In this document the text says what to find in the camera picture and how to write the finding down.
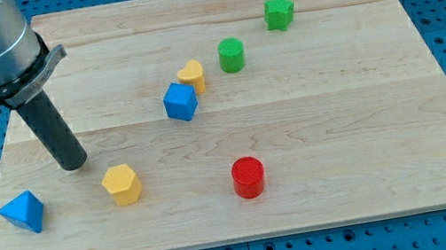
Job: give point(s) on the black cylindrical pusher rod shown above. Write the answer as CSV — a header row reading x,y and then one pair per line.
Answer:
x,y
45,121

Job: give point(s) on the black wrist clamp flange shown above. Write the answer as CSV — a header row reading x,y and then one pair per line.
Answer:
x,y
18,83

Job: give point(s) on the yellow hexagon block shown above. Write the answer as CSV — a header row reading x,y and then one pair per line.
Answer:
x,y
122,184

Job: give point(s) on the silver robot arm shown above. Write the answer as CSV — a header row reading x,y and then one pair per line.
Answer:
x,y
26,64

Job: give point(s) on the blue triangle block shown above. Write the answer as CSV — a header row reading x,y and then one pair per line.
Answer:
x,y
25,211

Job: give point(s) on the blue cube block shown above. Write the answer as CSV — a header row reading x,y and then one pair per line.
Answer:
x,y
180,101

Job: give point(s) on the yellow heart block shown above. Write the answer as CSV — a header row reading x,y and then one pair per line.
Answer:
x,y
193,74

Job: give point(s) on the wooden board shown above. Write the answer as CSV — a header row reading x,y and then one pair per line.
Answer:
x,y
346,110

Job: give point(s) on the green cylinder block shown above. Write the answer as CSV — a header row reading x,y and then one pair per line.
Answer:
x,y
231,55

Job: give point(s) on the red cylinder block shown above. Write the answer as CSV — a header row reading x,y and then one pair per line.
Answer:
x,y
248,177

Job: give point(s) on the green star block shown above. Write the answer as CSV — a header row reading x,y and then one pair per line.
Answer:
x,y
278,14

